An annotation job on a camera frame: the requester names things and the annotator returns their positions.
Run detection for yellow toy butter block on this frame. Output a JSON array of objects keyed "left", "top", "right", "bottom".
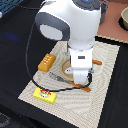
[{"left": 33, "top": 88, "right": 56, "bottom": 103}]

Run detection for white toy fish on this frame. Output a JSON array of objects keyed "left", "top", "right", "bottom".
[{"left": 65, "top": 69, "right": 71, "bottom": 74}]

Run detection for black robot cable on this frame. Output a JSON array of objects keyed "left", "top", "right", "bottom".
[{"left": 25, "top": 23, "right": 94, "bottom": 93}]

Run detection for beige bowl on stove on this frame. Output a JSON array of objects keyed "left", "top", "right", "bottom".
[{"left": 121, "top": 7, "right": 128, "bottom": 30}]

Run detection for round wooden plate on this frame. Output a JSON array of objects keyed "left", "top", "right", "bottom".
[{"left": 60, "top": 59, "right": 73, "bottom": 81}]

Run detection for orange toy bread loaf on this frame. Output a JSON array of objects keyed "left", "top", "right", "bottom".
[{"left": 38, "top": 54, "right": 56, "bottom": 72}]

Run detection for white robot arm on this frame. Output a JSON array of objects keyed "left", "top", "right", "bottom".
[{"left": 35, "top": 0, "right": 101, "bottom": 84}]

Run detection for beige woven placemat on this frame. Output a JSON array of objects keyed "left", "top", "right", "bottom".
[{"left": 18, "top": 41, "right": 119, "bottom": 128}]

